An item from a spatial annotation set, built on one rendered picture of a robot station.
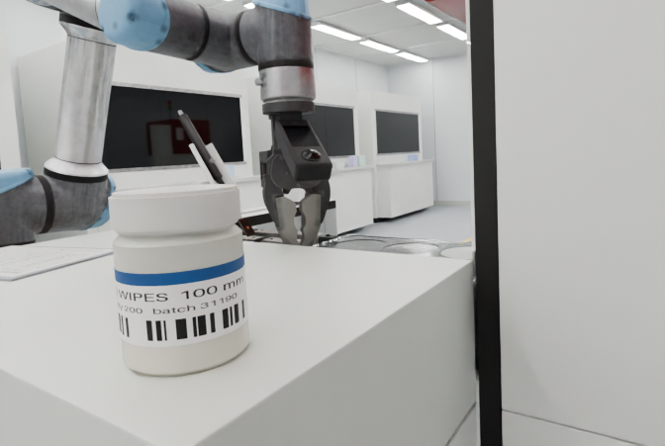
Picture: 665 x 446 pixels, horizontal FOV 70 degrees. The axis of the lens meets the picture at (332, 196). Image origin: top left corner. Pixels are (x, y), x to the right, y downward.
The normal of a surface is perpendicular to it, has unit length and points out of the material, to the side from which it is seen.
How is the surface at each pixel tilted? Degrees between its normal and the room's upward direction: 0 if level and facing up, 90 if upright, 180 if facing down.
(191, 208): 90
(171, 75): 90
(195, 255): 90
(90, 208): 108
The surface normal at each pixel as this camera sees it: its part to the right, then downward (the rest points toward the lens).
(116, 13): -0.57, 0.06
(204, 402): -0.05, -0.99
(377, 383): 0.83, 0.00
